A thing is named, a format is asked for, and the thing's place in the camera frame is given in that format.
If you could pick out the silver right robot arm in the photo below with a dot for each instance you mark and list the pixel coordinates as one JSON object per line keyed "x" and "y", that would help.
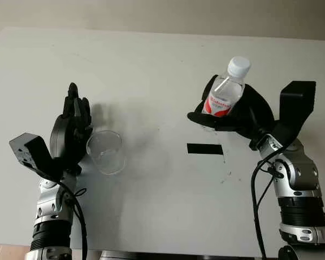
{"x": 300, "y": 189}

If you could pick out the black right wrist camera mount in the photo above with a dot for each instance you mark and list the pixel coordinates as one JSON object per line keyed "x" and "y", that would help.
{"x": 295, "y": 108}

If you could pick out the clear glass cup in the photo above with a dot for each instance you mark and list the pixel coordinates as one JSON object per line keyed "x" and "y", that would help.
{"x": 108, "y": 159}

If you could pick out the grey robot torso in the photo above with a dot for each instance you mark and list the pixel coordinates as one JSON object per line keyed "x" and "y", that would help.
{"x": 151, "y": 256}

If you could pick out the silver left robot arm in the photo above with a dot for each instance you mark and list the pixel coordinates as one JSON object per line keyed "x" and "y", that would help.
{"x": 50, "y": 216}

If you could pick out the black tape strip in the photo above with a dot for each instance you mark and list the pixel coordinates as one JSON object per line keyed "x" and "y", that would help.
{"x": 204, "y": 149}

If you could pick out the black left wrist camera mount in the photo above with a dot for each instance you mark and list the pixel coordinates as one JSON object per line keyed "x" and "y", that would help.
{"x": 32, "y": 151}

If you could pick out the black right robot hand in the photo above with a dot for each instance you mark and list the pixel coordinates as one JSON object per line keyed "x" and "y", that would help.
{"x": 252, "y": 113}

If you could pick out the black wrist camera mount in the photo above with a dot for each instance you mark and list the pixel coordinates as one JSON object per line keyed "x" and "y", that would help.
{"x": 32, "y": 151}
{"x": 295, "y": 108}

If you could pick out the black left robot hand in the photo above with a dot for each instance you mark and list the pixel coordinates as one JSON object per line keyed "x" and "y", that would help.
{"x": 67, "y": 135}

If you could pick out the clear plastic water bottle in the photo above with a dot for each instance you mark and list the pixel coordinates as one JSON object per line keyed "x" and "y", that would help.
{"x": 224, "y": 94}

